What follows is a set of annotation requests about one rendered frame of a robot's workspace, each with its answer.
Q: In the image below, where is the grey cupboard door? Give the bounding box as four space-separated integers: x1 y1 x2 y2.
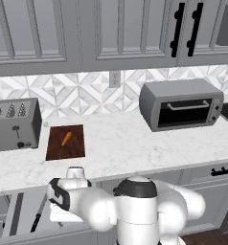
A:
0 0 82 78
179 182 228 234
176 0 228 68
80 0 181 73

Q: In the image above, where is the grey metal toaster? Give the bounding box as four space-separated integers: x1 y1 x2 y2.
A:
0 97 43 153

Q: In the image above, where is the grey drawer front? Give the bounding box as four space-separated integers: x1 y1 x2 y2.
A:
182 162 228 189

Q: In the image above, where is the grey lower cupboard door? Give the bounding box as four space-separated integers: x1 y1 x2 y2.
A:
179 182 228 234

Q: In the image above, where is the toaster oven handle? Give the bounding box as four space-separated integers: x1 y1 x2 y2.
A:
166 100 210 112

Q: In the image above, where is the grey upper cupboard door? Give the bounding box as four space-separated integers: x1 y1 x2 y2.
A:
176 0 228 68
80 0 181 73
0 0 82 78

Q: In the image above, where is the black drawer handle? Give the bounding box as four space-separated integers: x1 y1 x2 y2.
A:
210 167 228 177

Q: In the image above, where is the white wall outlet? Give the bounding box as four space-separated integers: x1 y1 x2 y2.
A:
108 70 123 89

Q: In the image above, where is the open grey drawer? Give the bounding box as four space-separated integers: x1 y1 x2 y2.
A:
0 184 100 245

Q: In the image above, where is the grey toaster oven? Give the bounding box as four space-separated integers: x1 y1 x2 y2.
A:
138 78 225 133

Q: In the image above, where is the orange carrot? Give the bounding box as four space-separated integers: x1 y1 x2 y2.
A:
60 130 73 147

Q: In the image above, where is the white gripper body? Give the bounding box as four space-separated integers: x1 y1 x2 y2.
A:
49 204 85 224

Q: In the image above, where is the black cupboard door handle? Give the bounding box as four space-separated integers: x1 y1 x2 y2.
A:
170 2 186 58
186 2 204 58

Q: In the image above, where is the black handled knife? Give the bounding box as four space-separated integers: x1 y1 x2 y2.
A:
29 192 50 234

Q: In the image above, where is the dark brown cutting board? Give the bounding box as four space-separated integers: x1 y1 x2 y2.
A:
44 123 87 162

